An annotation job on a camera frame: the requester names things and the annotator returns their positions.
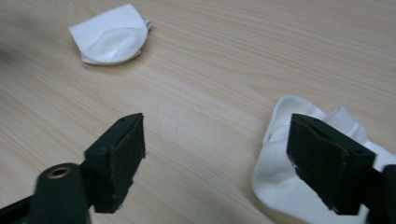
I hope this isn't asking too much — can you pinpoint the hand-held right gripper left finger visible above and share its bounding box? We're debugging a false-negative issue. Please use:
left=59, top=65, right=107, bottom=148
left=81, top=112, right=147, bottom=215

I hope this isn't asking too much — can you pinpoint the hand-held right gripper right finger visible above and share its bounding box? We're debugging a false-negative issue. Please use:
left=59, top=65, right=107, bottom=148
left=286, top=113, right=385, bottom=217

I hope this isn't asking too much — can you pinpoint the white sock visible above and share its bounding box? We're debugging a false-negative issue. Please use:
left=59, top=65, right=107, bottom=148
left=251, top=94, right=396, bottom=224
left=68, top=3, right=153, bottom=66

